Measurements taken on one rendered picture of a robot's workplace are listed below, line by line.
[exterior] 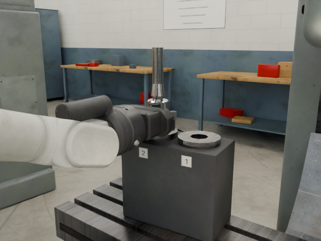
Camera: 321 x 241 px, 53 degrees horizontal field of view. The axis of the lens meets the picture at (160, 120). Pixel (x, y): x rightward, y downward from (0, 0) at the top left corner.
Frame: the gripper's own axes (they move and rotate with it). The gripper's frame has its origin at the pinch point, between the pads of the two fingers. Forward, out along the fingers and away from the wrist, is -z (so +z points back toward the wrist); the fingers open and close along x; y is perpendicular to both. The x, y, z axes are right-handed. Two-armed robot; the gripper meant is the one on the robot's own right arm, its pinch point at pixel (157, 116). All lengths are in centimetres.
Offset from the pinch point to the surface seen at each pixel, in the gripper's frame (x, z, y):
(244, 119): 94, -367, 87
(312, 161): -29.0, -28.4, 13.9
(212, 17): 176, -434, -54
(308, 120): -26.6, -32.4, 4.1
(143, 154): -0.2, 6.0, 7.1
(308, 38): -31.0, 13.1, -16.4
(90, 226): 8.9, 13.1, 23.4
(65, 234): 18.4, 12.3, 29.1
